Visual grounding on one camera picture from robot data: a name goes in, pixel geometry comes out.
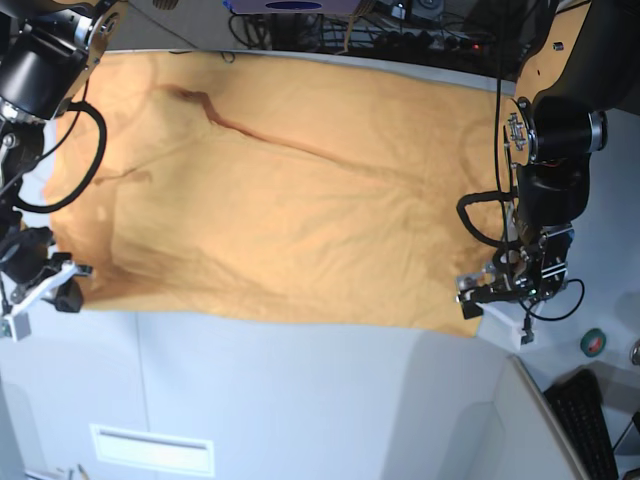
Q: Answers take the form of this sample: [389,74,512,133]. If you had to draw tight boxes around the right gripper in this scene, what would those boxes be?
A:
[1,227,84,313]

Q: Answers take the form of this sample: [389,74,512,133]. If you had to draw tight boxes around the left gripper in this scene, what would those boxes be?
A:
[457,249,543,320]

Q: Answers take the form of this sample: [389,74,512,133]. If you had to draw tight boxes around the orange t-shirt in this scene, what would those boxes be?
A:
[51,52,495,337]

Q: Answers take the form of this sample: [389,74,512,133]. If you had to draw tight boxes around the green tape roll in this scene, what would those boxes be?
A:
[580,328,607,358]

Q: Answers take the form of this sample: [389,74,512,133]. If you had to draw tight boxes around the black keyboard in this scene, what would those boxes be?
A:
[544,369,618,480]

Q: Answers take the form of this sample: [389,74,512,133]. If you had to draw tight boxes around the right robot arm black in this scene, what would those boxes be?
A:
[1,1,129,319]

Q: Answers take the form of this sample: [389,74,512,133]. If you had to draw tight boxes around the blue box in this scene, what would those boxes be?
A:
[223,0,367,15]

